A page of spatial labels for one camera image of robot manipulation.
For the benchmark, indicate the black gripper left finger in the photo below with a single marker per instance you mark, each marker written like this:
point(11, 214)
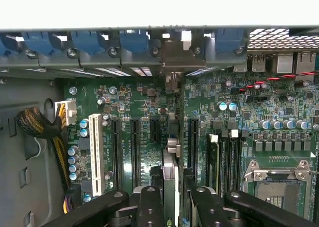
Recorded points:
point(147, 207)

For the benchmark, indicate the silver USB port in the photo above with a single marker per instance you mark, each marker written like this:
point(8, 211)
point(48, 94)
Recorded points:
point(240, 64)
point(258, 62)

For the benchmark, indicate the short black expansion slot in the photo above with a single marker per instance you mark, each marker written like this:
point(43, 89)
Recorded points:
point(154, 130)

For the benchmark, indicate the grey expansion slot cover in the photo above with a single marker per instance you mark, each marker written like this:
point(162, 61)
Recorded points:
point(17, 61)
point(140, 61)
point(225, 60)
point(58, 62)
point(99, 62)

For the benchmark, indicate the open black PC case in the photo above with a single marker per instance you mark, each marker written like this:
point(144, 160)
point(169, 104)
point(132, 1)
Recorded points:
point(25, 162)

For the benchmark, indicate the installed RAM stick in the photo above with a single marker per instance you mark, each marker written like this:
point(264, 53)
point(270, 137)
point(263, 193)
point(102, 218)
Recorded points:
point(213, 162)

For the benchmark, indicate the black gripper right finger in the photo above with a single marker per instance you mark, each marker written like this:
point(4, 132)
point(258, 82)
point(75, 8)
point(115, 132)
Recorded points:
point(207, 207)

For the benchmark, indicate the green motherboard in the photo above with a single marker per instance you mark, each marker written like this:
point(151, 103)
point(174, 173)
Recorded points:
point(139, 105)

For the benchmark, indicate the white power connector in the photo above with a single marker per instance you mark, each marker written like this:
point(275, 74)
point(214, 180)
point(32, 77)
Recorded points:
point(69, 111)

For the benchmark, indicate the silver rear port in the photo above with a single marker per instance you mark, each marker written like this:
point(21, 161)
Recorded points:
point(284, 64)
point(306, 62)

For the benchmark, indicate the black RAM slot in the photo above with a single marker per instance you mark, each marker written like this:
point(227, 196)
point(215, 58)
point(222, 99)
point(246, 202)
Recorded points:
point(235, 162)
point(225, 162)

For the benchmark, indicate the thin metal locking lever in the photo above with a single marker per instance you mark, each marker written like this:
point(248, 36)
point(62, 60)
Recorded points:
point(313, 172)

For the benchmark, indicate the CPU socket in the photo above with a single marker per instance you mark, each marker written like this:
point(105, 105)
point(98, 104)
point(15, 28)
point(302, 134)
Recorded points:
point(276, 189)

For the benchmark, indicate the long black expansion slot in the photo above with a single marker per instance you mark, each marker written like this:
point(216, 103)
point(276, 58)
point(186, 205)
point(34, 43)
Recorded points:
point(193, 147)
point(135, 149)
point(116, 149)

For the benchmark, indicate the blue card retention clip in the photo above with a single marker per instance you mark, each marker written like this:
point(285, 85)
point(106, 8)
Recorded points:
point(228, 41)
point(37, 41)
point(134, 41)
point(5, 46)
point(87, 41)

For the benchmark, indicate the white expansion slot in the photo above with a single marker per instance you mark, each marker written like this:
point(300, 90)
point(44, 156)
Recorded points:
point(96, 152)

